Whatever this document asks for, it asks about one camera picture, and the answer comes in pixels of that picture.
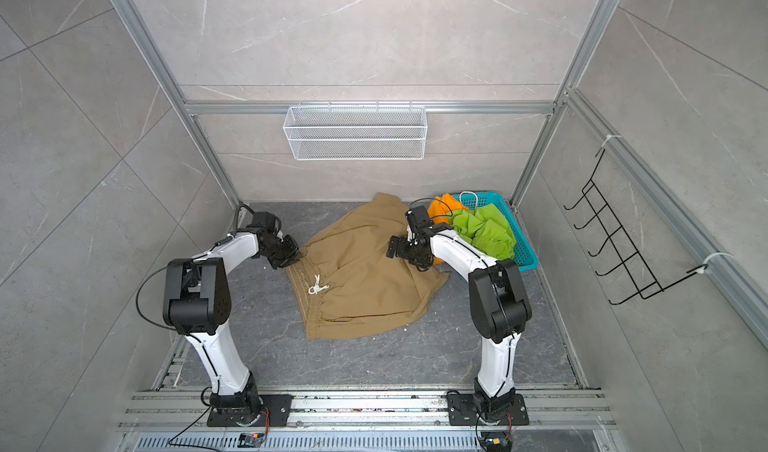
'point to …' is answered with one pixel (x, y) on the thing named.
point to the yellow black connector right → (498, 445)
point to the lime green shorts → (487, 229)
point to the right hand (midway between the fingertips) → (398, 254)
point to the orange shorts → (439, 209)
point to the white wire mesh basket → (324, 133)
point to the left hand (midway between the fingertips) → (302, 248)
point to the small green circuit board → (250, 439)
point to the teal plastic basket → (525, 256)
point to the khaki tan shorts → (345, 279)
